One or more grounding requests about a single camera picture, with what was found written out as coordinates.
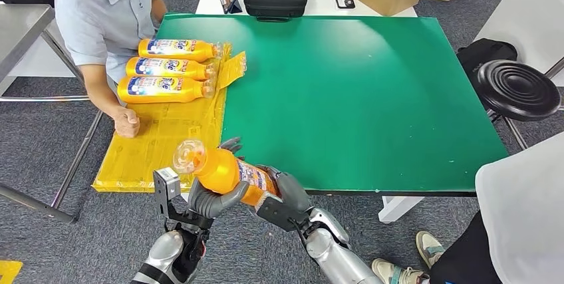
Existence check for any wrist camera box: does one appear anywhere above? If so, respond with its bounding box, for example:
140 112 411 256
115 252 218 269
254 193 311 233
152 167 182 219

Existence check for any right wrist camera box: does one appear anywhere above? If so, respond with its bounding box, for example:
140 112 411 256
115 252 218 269
254 193 311 233

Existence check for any yellow taped cardboard sheet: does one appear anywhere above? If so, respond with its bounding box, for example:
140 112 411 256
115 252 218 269
91 43 247 194

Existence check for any person's hand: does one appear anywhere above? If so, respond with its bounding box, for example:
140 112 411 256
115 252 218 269
113 106 142 139

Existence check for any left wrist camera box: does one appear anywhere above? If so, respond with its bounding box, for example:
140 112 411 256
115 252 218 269
152 167 182 219

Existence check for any person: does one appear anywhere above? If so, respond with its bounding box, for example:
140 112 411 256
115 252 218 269
429 131 564 284
55 0 168 139

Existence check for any orange detergent bottle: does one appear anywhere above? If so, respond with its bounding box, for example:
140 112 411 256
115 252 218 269
138 38 223 63
125 57 219 81
172 139 283 207
117 74 217 105

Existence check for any yellow floor marker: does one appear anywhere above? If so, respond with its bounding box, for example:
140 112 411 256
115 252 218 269
0 259 24 284

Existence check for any black round stool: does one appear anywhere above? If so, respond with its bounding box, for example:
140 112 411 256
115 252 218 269
477 59 564 151

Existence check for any steel table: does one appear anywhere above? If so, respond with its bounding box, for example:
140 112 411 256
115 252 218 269
0 4 120 225

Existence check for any black backpack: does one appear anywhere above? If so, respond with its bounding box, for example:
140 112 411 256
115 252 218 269
456 38 519 98

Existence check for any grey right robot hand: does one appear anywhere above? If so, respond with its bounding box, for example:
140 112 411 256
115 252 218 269
257 165 314 213

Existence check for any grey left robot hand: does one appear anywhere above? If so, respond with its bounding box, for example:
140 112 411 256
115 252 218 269
188 136 251 220

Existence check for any white sneaker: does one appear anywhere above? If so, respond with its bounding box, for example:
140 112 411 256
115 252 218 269
370 258 428 284
415 231 446 269

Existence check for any green table board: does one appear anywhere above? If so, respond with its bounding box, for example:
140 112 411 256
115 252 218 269
156 13 509 198

